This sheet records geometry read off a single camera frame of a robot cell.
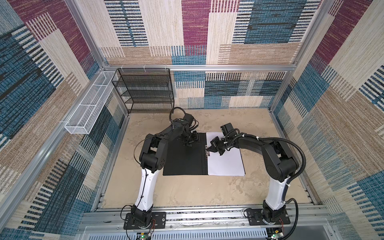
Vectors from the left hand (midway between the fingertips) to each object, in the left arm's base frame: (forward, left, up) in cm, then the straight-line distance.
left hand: (197, 142), depth 99 cm
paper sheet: (-14, -20, -2) cm, 24 cm away
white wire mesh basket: (+11, +68, +16) cm, 71 cm away
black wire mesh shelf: (+35, +36, +16) cm, 53 cm away
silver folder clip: (-7, -6, -2) cm, 9 cm away
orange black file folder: (-11, +4, -4) cm, 12 cm away
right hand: (-8, -5, +4) cm, 10 cm away
